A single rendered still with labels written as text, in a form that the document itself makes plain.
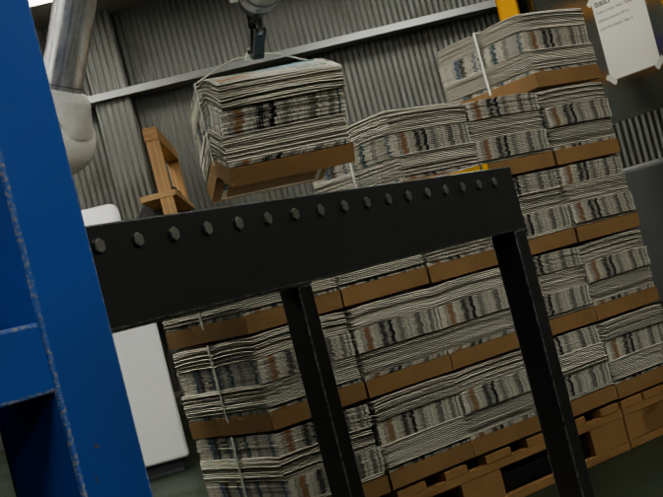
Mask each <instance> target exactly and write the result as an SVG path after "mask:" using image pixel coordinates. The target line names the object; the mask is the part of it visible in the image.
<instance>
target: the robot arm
mask: <svg viewBox="0 0 663 497"><path fill-rule="evenodd" d="M277 1H278V0H230V3H237V2H239V6H240V8H241V10H242V11H243V12H244V13H245V15H246V17H247V26H248V28H249V31H250V47H248V49H247V53H246V56H245V59H244V60H245V62H249V61H254V60H257V59H262V58H264V42H265V34H266V28H262V17H263V16H264V15H266V14H267V13H268V12H269V11H270V10H272V9H273V8H274V7H275V5H276V3H277ZM96 6H97V0H52V7H51V13H50V19H49V25H48V31H47V38H46V44H45V50H44V56H43V62H44V66H45V70H46V74H47V78H48V82H49V86H50V90H51V93H52V96H53V100H54V104H55V108H56V112H57V116H58V120H59V124H60V128H61V132H62V136H63V140H64V144H65V148H66V152H67V156H68V160H69V164H70V168H71V172H72V175H75V174H77V173H78V172H80V171H82V170H83V169H84V168H86V167H87V166H88V165H89V163H90V162H91V161H92V159H93V157H94V155H95V151H96V146H97V138H96V132H95V129H94V127H93V121H92V110H91V108H92V106H91V103H90V101H89V100H88V98H87V96H86V95H84V94H82V90H83V84H84V78H85V72H86V66H87V60H88V54H89V48H90V42H91V36H92V30H93V24H94V18H95V12H96ZM250 20H251V21H252V23H251V22H250Z"/></svg>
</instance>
